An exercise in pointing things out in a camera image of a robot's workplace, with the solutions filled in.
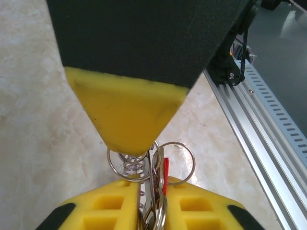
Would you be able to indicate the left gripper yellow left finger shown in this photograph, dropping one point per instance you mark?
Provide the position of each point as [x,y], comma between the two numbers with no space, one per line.
[130,215]

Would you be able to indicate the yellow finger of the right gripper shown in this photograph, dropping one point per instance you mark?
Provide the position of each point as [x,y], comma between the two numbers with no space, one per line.
[132,107]

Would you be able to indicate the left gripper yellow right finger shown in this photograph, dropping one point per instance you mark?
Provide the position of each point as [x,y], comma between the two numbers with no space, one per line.
[172,215]

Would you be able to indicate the silver disc with key rings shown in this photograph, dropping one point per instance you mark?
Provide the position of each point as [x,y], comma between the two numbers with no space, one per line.
[146,189]

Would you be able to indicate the red key tag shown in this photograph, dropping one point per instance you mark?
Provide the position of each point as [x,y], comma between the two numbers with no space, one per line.
[166,175]

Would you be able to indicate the grey metal panel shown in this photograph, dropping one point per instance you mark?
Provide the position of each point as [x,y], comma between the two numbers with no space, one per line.
[287,48]

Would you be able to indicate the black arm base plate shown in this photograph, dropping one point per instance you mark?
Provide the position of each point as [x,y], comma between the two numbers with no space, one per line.
[223,79]

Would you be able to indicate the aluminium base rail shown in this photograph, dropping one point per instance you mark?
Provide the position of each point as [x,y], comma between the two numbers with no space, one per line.
[263,155]

